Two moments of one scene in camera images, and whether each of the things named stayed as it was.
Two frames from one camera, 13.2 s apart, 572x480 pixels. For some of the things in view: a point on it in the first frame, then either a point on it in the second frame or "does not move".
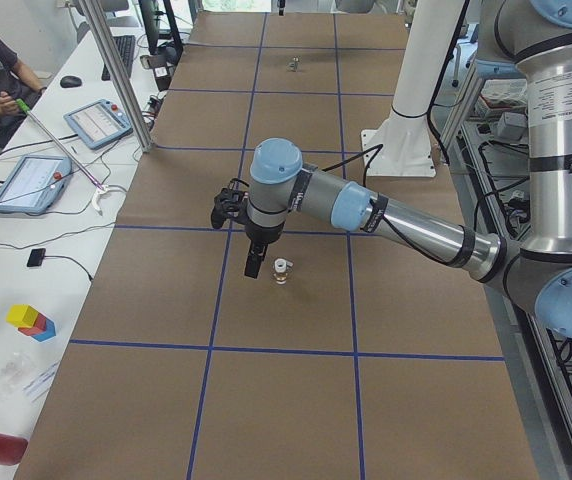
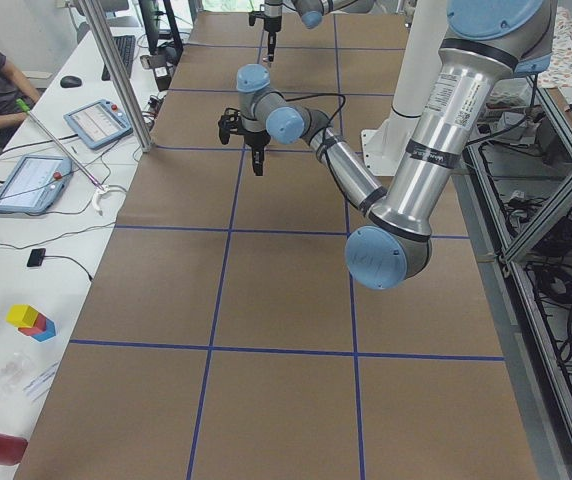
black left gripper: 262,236 -> 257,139
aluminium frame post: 93,11 does not move
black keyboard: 125,46 does not move
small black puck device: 36,257 does not move
